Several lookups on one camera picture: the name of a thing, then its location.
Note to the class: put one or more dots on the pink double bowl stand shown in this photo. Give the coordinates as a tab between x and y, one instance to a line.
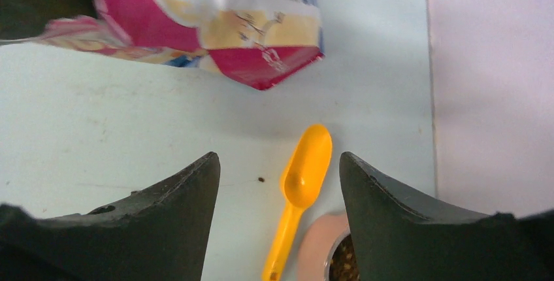
319	244

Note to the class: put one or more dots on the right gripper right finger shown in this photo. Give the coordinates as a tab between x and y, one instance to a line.
401	233

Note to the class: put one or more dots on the yellow plastic scoop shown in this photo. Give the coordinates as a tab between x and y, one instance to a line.
300	184

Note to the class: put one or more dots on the brown pet food kibble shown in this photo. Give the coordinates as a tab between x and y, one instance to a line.
346	264

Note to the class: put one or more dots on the colourful pet food bag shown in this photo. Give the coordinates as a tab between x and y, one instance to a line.
258	43

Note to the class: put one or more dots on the left steel bowl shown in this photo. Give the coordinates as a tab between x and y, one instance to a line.
333	257

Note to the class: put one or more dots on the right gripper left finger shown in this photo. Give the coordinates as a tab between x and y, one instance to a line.
158	233

